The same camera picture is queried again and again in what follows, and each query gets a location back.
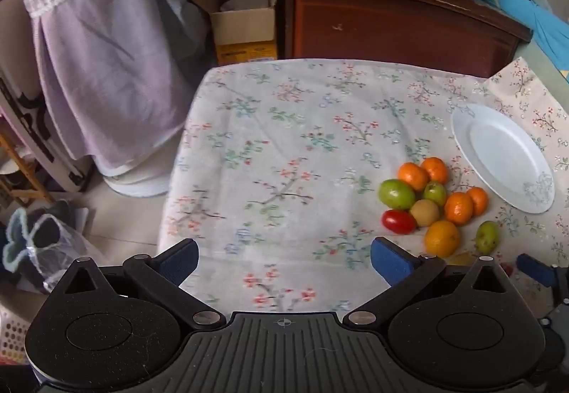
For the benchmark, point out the black and white board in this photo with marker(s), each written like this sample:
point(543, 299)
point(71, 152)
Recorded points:
point(31, 122)

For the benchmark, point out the teal fluffy cloth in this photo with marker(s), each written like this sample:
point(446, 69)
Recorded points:
point(15, 242)

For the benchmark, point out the dotted basket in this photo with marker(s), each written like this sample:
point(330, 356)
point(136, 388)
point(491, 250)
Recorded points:
point(11, 335)

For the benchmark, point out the green jujube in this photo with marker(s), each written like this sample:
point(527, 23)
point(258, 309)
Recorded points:
point(395, 193)
point(487, 236)
point(434, 193)

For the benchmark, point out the white round base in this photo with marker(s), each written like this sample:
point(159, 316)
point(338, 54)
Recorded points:
point(138, 184)

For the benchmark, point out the mandarin orange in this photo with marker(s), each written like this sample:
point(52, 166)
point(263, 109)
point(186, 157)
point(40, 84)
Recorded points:
point(458, 207)
point(436, 168)
point(442, 238)
point(413, 176)
point(480, 200)

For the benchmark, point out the white plate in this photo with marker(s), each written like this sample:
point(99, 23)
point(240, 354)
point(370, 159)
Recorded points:
point(502, 157)

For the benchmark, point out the lavender cloth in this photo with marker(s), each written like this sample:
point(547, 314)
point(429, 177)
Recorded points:
point(106, 77)

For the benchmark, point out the wooden rack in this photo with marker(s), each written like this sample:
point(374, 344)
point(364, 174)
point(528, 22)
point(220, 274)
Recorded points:
point(20, 184)

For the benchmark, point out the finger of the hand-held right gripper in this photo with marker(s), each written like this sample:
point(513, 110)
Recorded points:
point(535, 269)

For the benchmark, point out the red cherry tomato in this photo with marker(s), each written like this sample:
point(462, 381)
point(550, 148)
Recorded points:
point(506, 270)
point(399, 221)

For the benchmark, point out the floral tablecloth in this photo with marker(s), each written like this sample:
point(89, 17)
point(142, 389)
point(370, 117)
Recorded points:
point(284, 162)

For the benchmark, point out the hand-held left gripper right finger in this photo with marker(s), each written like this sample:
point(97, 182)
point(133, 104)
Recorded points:
point(391, 262)

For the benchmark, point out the open brown cardboard box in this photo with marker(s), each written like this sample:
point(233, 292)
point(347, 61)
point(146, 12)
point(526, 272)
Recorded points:
point(242, 33)

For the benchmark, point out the pale green bed sheet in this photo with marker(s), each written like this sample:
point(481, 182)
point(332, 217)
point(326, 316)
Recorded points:
point(544, 57)

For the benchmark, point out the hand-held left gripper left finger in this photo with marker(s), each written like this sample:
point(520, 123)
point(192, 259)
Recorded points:
point(180, 262)

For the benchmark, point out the clear plastic bag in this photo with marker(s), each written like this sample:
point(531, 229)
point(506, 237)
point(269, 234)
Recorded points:
point(62, 255)

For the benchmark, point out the brown wooden cabinet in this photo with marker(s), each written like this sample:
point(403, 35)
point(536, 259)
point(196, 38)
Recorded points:
point(391, 24)

